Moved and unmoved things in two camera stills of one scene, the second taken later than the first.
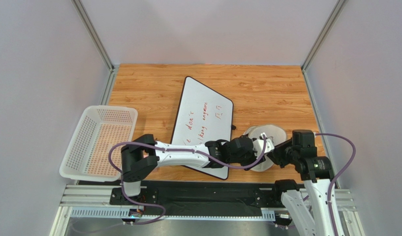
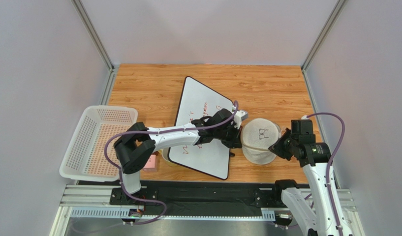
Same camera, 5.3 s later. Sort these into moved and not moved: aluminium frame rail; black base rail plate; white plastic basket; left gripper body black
Moved: left gripper body black
Not moved: aluminium frame rail; black base rail plate; white plastic basket
